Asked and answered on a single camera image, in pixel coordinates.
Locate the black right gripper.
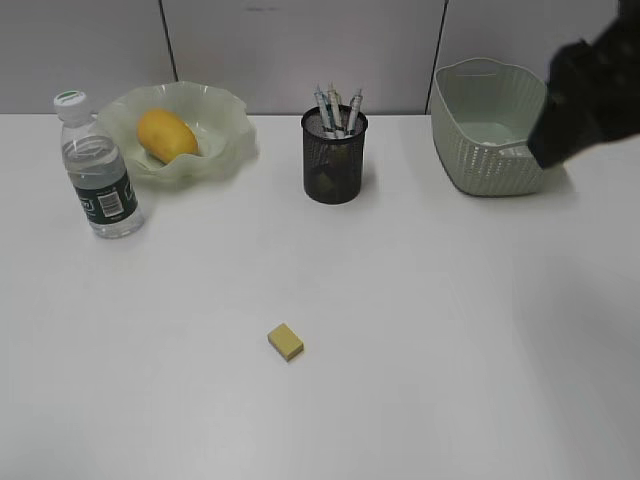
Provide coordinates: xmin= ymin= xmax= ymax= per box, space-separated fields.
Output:
xmin=527 ymin=1 xmax=639 ymax=170

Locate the grey white retractable pen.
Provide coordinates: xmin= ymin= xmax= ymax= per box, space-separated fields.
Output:
xmin=346 ymin=88 xmax=363 ymax=136

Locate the cream green retractable pen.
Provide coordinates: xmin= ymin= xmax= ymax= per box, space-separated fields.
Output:
xmin=327 ymin=82 xmax=345 ymax=139

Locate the blue clear retractable pen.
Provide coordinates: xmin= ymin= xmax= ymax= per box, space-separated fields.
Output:
xmin=314 ymin=85 xmax=335 ymax=139

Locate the yellow eraser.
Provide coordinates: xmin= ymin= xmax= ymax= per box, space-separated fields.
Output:
xmin=267 ymin=323 xmax=304 ymax=362
xmin=328 ymin=146 xmax=354 ymax=176
xmin=316 ymin=172 xmax=337 ymax=198

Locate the yellow mango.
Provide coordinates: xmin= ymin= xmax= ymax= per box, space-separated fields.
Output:
xmin=137 ymin=108 xmax=199 ymax=165

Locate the clear water bottle green label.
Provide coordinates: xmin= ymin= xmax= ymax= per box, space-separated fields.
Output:
xmin=53 ymin=90 xmax=144 ymax=239

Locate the white waste paper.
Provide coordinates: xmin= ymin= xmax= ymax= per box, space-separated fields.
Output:
xmin=482 ymin=142 xmax=532 ymax=158

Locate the pale green plastic basket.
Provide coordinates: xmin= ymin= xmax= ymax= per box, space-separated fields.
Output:
xmin=430 ymin=58 xmax=546 ymax=197

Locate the black mesh pen holder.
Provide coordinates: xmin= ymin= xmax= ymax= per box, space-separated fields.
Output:
xmin=301 ymin=106 xmax=369 ymax=205

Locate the pale green wavy glass plate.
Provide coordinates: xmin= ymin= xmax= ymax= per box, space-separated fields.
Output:
xmin=97 ymin=81 xmax=258 ymax=190

